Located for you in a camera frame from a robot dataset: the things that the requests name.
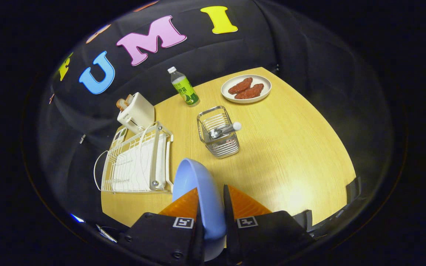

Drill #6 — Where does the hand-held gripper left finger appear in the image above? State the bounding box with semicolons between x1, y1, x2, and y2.
119;187;204;266

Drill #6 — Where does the white round food dish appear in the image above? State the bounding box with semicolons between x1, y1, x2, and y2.
221;75;272;104

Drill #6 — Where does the red fried meat piece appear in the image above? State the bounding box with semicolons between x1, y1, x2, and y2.
234;83;264;100
228;77;253;95

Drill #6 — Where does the small divided sauce dish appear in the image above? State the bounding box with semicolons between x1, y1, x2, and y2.
110;127;128;150

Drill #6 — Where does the black backdrop cloth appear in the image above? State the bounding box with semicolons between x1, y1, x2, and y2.
37;0;395;222

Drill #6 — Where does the white toaster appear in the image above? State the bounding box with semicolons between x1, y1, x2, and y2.
117;92;155;134

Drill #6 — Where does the silver wire basket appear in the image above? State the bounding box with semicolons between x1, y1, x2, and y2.
197;106;240;159

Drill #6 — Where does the white wire dish rack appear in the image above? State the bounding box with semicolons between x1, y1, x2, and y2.
94;122;175;194

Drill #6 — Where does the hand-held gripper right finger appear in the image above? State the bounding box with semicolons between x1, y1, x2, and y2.
223;184;315;265

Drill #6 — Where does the metal spoon with white handle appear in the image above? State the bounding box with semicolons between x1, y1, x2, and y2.
209;122;242;139

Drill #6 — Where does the green label drink bottle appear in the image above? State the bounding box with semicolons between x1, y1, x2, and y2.
168;66;200;107

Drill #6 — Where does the light blue plate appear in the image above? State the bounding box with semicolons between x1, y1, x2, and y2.
172;158;227;262

